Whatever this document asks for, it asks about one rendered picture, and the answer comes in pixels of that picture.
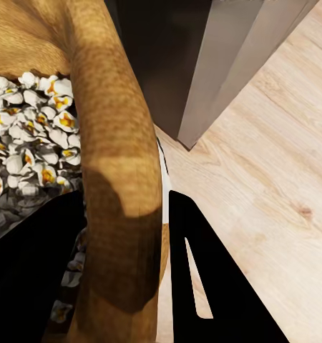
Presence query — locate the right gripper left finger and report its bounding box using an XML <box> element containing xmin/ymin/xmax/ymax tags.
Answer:
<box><xmin>0</xmin><ymin>190</ymin><xmax>86</xmax><ymax>343</ymax></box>

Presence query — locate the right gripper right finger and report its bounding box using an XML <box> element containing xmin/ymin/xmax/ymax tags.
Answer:
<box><xmin>168</xmin><ymin>191</ymin><xmax>289</xmax><ymax>343</ymax></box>

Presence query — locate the popcorn bag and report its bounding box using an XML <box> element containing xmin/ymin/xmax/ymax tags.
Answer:
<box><xmin>0</xmin><ymin>0</ymin><xmax>172</xmax><ymax>343</ymax></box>

